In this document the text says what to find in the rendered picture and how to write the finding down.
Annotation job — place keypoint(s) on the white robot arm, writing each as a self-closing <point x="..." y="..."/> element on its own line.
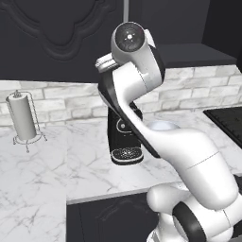
<point x="192" y="151"/>

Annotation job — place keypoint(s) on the black range hood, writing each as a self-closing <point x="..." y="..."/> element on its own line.
<point x="189" y="38"/>

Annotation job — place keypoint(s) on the white bowl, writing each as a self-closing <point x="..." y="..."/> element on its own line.
<point x="162" y="126"/>

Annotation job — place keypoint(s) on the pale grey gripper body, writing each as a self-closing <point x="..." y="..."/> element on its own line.
<point x="106" y="63"/>

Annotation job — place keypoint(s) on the dark ornate cabinet door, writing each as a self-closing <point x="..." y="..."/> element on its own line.
<point x="56" y="38"/>

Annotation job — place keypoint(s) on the white paper towel roll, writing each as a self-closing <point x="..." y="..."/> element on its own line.
<point x="22" y="116"/>

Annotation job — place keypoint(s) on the black hob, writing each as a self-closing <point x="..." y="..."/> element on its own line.
<point x="228" y="121"/>

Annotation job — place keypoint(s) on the dark base cabinet door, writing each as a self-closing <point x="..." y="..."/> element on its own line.
<point x="110" y="220"/>

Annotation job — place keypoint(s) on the black coffee machine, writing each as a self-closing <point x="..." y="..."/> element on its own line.
<point x="123" y="141"/>

